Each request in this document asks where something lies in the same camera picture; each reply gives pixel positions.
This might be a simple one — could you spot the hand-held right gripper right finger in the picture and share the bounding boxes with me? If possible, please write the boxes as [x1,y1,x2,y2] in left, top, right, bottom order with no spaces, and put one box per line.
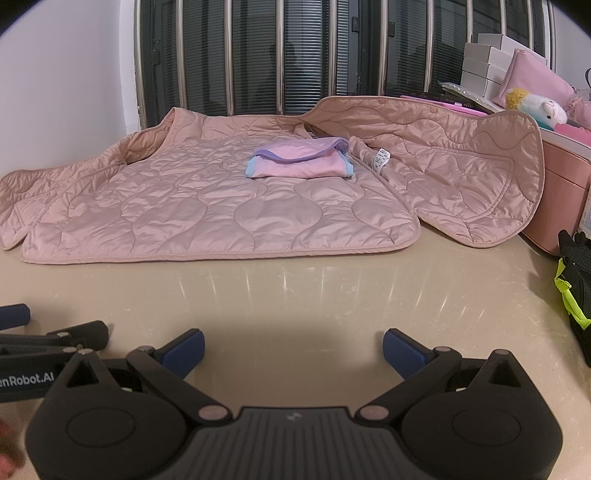
[358,328,530,424]

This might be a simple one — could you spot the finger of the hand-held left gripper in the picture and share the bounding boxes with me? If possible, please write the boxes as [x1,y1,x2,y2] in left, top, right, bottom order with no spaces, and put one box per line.
[0,320,110,356]
[0,303,31,331]

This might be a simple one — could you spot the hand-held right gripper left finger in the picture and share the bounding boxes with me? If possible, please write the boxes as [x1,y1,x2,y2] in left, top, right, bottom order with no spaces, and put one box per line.
[62,328,233,425]

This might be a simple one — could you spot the pink garment with purple trim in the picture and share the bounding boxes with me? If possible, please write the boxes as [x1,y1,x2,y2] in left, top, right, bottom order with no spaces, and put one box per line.
[245,137,356,180]

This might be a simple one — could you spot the person's left hand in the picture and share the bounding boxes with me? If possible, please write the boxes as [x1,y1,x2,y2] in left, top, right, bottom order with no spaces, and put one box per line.
[0,418,26,468]

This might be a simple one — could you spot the pink quilted jacket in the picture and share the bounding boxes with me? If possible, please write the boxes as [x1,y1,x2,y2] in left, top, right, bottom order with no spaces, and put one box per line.
[0,95,547,267]

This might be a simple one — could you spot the black and neon yellow glove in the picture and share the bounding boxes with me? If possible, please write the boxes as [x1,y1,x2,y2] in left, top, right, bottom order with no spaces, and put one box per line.
[553,229,591,366]

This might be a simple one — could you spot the pink storage box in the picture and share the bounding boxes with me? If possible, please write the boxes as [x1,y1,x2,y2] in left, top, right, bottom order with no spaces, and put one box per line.
[519,126,591,257]

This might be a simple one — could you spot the magenta book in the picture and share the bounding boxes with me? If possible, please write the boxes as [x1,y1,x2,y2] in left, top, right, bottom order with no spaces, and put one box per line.
[412,94,491,114]

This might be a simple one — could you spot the white cardboard box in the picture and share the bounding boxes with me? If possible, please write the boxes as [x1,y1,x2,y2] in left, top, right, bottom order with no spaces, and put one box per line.
[477,32,537,52]
[463,42,514,70]
[462,58,509,80]
[460,71,505,99]

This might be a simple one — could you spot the white and yellow plush toy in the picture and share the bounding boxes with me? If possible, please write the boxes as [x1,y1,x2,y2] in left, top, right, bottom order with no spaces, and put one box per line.
[505,88,569,130]

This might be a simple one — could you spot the pink fluffy toy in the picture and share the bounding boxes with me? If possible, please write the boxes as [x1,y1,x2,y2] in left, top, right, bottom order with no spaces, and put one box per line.
[554,87,591,147]

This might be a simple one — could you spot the pink pillow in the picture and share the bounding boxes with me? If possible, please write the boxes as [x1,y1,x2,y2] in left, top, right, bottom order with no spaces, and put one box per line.
[501,48,576,110]

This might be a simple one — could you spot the white metal bed headboard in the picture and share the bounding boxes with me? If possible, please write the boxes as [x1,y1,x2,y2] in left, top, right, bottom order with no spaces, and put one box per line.
[134,0,560,131]

